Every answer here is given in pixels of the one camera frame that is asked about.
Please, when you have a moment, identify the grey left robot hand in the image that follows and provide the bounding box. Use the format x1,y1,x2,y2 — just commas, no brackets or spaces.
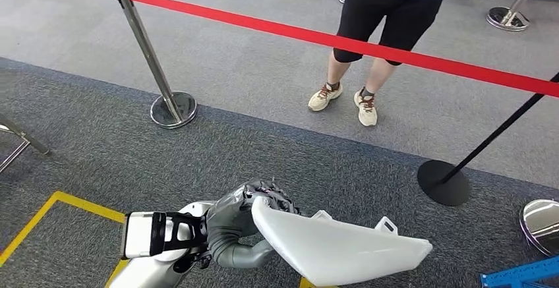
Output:
205,179,302,270

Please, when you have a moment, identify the white plastic body part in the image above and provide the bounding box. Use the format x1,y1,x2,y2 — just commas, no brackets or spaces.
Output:
250,196,434,288

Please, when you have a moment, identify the blue metal shelf rack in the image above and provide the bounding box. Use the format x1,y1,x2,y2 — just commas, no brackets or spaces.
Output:
479,255,559,288

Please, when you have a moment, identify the yellow floor tape square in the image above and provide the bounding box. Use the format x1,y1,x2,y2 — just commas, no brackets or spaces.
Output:
0,191,337,288

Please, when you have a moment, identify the red barrier belt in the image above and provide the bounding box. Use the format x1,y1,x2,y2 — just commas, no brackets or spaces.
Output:
131,0,559,99

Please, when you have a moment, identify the black barrier stanchion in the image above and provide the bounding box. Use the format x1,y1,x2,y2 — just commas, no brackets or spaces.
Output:
417,72,559,208

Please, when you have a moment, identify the person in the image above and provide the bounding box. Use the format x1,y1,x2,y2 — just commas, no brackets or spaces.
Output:
307,0,459,128

